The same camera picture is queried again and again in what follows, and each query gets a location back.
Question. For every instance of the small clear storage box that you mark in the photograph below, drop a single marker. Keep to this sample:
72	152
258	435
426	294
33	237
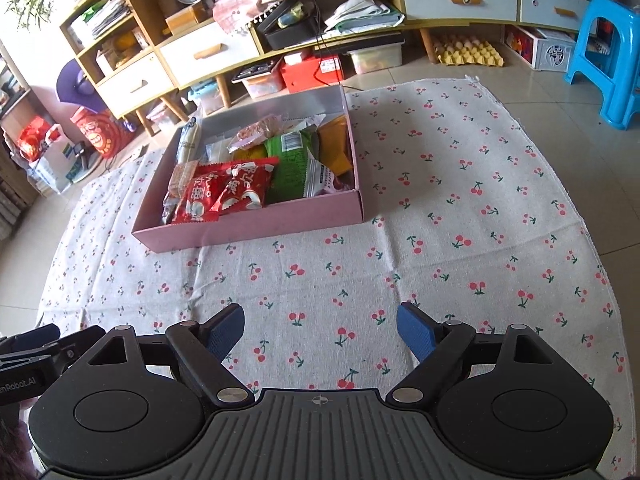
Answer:
164	117

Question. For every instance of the pile of papers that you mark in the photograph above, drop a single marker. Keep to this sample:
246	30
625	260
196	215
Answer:
362	12

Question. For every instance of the red storage box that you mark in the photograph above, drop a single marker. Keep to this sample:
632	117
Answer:
310	74

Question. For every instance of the red candy packet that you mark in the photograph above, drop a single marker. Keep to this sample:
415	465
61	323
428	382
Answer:
247	182
200	200

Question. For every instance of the black open case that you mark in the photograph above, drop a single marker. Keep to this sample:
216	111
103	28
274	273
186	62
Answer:
292	27

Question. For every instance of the white packet with dark triangles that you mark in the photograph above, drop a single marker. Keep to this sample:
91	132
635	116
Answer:
320	177

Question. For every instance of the white cabinet drawer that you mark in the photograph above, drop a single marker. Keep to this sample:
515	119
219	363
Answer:
210	55

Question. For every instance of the grey long snack packet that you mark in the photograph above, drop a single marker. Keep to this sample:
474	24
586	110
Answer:
169	210

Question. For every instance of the red gift bag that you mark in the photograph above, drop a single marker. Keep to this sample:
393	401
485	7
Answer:
35	137

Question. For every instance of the cream snack packet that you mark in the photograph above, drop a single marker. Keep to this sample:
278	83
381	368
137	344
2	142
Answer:
217	152

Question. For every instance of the wooden bookshelf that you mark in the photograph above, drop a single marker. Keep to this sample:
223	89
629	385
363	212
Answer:
12	160

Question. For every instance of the pale blue cabinet drawer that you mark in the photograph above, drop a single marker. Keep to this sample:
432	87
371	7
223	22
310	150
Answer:
555	5
457	2

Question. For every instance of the white patterned crate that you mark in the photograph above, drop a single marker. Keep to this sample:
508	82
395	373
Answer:
550	50

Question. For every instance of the orange gold biscuit packet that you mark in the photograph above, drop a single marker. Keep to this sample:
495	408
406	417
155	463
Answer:
335	145

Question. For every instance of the white blue bread packet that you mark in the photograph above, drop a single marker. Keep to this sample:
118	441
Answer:
189	140

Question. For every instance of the red face print bag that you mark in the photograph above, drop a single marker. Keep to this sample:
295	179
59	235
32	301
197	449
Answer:
100	132

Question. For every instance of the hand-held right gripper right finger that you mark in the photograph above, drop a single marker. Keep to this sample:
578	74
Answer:
415	330

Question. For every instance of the long wooden low cabinet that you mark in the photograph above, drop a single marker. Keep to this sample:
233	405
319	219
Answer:
390	10

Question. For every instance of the yellow egg tray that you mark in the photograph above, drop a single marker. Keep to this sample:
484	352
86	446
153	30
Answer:
467	52

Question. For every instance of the brown cardboard box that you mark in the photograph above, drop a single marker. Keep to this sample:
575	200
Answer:
187	20

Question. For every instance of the clear box with black lid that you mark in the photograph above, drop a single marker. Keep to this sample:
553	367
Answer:
257	80

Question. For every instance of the yellow snack packet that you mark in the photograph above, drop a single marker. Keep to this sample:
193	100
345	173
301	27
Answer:
250	154

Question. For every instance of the green snack packet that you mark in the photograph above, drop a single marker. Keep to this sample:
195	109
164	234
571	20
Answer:
287	175

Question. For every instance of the clear box with blue lid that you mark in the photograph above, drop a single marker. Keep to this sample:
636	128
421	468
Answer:
206	100

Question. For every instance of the white shopping bag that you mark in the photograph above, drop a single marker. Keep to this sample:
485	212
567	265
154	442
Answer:
52	170

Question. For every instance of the blue plastic stool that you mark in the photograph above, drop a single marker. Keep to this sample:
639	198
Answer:
610	60

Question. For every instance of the person's left forearm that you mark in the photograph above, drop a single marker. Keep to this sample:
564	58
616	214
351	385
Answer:
12	445

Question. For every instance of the wooden shelf cabinet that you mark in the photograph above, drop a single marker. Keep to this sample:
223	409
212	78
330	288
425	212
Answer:
125	35

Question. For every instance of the pink cardboard box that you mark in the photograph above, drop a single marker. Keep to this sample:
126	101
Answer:
250	230

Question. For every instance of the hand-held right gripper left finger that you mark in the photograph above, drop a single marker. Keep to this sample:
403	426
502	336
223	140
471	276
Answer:
225	330

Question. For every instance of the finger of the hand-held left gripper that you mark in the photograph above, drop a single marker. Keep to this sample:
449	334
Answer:
77	345
30	337

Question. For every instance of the cherry print cloth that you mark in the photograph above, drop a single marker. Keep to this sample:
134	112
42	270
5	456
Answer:
450	210

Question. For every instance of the clear brown wafer packet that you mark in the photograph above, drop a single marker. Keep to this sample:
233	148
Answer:
181	177

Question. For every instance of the pink cherry cabinet cloth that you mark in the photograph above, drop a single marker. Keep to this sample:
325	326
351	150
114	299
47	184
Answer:
250	5

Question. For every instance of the pink rice crisp packet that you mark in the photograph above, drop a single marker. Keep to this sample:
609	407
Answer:
252	132

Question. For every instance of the purple round object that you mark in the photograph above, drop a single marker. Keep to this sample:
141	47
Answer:
77	85

